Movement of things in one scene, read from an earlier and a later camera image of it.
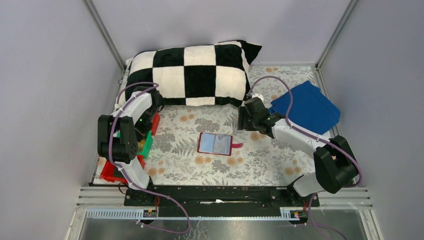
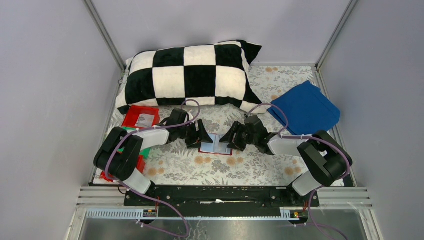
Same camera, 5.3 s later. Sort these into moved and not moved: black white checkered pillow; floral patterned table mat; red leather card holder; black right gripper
Moved: black right gripper
Not moved: red leather card holder; black white checkered pillow; floral patterned table mat
